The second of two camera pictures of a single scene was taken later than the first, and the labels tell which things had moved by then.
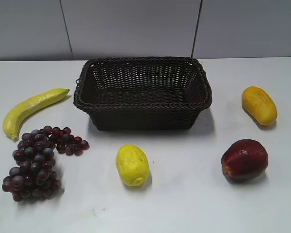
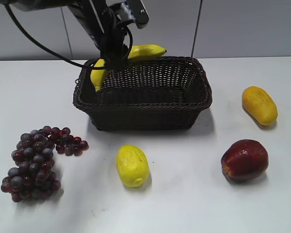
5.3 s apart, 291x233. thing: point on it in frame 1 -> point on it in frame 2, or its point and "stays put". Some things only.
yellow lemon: x=133 y=165 stays put
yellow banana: x=12 y=120 -> x=137 y=52
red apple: x=244 y=160 stays put
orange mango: x=258 y=104 stays put
